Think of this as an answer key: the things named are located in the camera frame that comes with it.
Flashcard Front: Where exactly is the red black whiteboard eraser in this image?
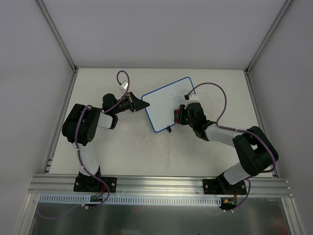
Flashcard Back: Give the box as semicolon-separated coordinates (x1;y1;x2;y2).
174;110;180;124

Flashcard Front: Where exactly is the blue framed whiteboard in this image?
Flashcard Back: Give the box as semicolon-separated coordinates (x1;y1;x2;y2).
141;77;194;133

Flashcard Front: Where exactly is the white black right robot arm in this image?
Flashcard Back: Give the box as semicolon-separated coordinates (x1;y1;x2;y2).
174;102;279;194

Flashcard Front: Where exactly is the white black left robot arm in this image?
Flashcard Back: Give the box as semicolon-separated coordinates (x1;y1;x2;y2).
62;92;150;191

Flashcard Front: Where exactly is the black whiteboard stand foot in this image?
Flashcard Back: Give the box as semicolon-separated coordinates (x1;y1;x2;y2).
166;126;172;133

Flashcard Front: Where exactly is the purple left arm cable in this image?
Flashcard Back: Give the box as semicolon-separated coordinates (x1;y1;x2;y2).
36;70;132;219

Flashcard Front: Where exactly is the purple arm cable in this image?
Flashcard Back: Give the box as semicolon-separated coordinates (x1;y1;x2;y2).
36;70;132;219
187;82;278;213

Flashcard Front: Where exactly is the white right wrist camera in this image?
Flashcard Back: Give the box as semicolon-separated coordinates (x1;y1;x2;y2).
184;94;199;108

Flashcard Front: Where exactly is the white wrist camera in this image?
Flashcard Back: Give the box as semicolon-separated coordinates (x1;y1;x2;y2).
120;80;129;92
184;94;199;108

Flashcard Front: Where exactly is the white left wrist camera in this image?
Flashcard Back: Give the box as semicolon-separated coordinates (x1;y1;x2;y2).
120;80;129;92

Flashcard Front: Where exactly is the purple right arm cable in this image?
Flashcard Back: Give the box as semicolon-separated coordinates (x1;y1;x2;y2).
187;82;278;213

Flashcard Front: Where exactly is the aluminium right side rail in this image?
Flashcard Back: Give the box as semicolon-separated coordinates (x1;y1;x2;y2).
244;72;279;178

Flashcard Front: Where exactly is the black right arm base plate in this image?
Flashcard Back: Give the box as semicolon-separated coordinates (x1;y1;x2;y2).
202;178;247;195

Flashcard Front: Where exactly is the aluminium left side rail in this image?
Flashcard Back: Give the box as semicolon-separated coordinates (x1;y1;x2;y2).
41;69;78;174

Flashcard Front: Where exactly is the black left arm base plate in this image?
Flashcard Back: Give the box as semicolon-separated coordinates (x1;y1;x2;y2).
73;173;117;193

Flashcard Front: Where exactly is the aluminium left corner post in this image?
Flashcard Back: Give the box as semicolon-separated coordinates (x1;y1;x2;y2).
35;0;77;72

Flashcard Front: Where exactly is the aluminium corner post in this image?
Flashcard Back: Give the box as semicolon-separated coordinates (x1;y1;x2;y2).
35;0;77;72
245;0;294;75

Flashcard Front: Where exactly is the aluminium frame rail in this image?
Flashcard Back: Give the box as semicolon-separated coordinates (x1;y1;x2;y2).
28;174;293;198

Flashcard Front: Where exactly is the aluminium right corner post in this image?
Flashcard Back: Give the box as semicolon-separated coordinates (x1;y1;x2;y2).
245;0;294;75

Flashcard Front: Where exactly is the white slotted cable duct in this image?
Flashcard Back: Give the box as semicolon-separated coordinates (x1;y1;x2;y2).
39;194;222;207

